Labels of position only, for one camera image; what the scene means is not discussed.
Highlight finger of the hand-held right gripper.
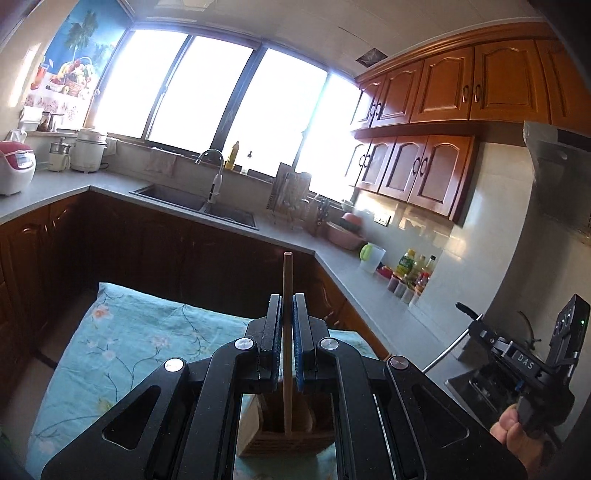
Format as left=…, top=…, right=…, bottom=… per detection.
left=467, top=320, right=513, bottom=354
left=468, top=376, right=525, bottom=407

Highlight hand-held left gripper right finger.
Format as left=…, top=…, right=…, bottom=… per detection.
left=292, top=294, right=528, bottom=480

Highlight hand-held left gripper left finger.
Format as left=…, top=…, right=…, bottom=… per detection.
left=41, top=293, right=284, bottom=480

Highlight light plain wooden chopstick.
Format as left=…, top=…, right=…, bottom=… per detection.
left=283, top=251, right=296, bottom=437

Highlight wooden utensil holder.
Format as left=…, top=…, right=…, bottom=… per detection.
left=238, top=392, right=338, bottom=457

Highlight person's right hand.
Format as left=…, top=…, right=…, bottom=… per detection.
left=489, top=404, right=561, bottom=480

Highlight gas stove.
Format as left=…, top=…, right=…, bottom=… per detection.
left=444, top=342, right=522, bottom=416

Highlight grey kitchen countertop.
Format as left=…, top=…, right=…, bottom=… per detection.
left=0, top=164, right=481, bottom=384

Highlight red label sauce bottle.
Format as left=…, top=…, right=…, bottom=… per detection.
left=414, top=255, right=437, bottom=295

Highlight row of seasoning jars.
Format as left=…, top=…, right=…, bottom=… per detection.
left=387, top=276, right=421, bottom=308

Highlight green label bottle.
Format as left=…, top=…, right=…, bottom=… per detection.
left=394, top=248, right=416, bottom=278

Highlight pink plastic basin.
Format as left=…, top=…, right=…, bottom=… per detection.
left=327, top=220, right=368, bottom=251

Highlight knife holder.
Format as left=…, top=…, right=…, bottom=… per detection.
left=314, top=196, right=333, bottom=236

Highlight stacked bowls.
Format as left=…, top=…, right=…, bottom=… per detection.
left=341, top=199, right=365, bottom=232

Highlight teal floral tablecloth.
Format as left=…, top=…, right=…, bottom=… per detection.
left=28, top=281, right=384, bottom=480

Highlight dish rack with boards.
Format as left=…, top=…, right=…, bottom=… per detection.
left=268, top=161, right=315, bottom=232

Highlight wooden base cabinets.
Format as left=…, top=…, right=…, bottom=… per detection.
left=0, top=191, right=384, bottom=370

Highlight double steel sink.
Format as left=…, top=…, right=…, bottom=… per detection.
left=129, top=184, right=259, bottom=230

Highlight steel range hood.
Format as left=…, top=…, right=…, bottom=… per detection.
left=523, top=121, right=591, bottom=232

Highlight curved metal faucet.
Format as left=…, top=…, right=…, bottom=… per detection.
left=194, top=148, right=225, bottom=204

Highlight pink dish cloth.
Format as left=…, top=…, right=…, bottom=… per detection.
left=147, top=148, right=178, bottom=176

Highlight wooden upper cabinets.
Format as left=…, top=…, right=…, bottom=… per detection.
left=349, top=25, right=591, bottom=227

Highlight large kitchen window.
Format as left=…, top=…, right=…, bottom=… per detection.
left=85, top=28, right=365, bottom=204

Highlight white round cooker pot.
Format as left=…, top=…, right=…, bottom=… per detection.
left=73, top=128, right=109, bottom=174

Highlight small glass blender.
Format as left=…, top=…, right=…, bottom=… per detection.
left=48, top=137, right=74, bottom=172

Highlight ceiling vent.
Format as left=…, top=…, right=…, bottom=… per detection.
left=355, top=48, right=386, bottom=68

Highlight white pink rice cooker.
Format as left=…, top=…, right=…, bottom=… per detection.
left=0, top=141, right=37, bottom=197

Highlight printed window blind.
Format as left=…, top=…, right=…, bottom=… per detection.
left=23, top=0, right=132, bottom=130

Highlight white cup green handle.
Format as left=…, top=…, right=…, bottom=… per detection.
left=359, top=243, right=387, bottom=274

